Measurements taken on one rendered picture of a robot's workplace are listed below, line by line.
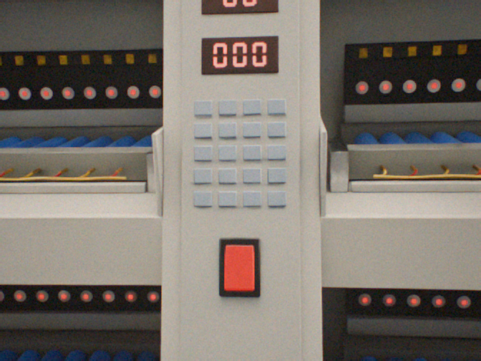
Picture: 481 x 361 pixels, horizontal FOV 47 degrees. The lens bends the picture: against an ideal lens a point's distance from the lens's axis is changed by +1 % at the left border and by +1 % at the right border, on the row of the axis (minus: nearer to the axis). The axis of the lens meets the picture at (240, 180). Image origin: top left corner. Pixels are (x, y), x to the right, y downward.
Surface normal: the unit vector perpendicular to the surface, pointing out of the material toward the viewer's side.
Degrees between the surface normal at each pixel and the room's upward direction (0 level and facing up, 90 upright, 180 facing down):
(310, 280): 90
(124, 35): 90
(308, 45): 90
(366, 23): 90
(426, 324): 108
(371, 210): 18
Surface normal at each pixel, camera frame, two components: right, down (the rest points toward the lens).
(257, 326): -0.09, -0.06
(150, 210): -0.03, -0.97
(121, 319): -0.08, 0.26
